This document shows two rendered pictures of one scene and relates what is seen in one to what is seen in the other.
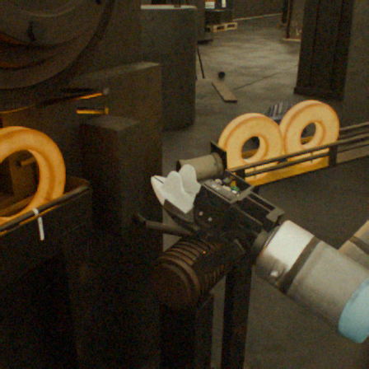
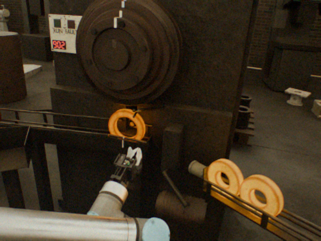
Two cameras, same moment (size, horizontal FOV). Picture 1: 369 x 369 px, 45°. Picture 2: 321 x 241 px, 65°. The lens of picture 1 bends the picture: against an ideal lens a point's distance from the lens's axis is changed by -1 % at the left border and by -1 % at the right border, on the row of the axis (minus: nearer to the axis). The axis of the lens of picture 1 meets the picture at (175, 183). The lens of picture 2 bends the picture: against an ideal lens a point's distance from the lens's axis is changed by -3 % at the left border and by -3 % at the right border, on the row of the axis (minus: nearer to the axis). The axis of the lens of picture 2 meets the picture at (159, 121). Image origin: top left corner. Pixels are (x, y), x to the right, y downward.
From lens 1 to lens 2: 99 cm
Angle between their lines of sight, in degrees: 64
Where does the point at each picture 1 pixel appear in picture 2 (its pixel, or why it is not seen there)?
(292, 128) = (245, 184)
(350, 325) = not seen: hidden behind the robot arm
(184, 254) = (167, 195)
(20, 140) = (127, 114)
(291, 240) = (106, 186)
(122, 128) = (167, 130)
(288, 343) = not seen: outside the picture
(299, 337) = not seen: outside the picture
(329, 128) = (270, 203)
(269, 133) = (231, 176)
